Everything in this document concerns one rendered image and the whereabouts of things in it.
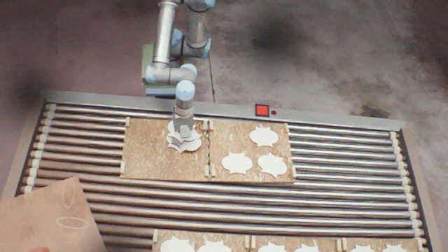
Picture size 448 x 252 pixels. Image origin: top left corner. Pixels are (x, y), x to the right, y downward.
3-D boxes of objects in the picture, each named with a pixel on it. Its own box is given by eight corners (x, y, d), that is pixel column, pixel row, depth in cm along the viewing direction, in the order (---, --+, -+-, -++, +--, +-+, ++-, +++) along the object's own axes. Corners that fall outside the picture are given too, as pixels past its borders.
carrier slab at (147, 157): (127, 120, 219) (126, 117, 218) (206, 123, 224) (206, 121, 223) (120, 179, 198) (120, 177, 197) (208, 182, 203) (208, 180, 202)
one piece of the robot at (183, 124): (176, 122, 183) (174, 144, 196) (197, 120, 185) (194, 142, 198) (171, 100, 190) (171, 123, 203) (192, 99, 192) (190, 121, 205)
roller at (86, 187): (26, 178, 196) (24, 173, 192) (412, 204, 214) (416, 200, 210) (24, 187, 193) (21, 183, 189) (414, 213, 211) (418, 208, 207)
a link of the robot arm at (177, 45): (161, 43, 236) (161, 24, 225) (185, 45, 237) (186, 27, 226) (157, 59, 229) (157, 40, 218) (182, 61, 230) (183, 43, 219)
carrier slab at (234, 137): (208, 122, 225) (208, 121, 223) (285, 125, 230) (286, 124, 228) (210, 182, 203) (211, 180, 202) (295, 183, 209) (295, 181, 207)
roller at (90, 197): (24, 187, 193) (21, 183, 189) (414, 213, 211) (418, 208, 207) (21, 197, 190) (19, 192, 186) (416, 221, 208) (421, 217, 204)
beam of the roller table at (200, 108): (42, 96, 230) (40, 88, 225) (400, 126, 249) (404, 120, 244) (38, 108, 225) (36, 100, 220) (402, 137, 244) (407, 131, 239)
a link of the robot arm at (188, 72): (173, 60, 189) (169, 78, 182) (198, 64, 189) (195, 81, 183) (172, 73, 195) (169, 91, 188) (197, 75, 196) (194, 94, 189)
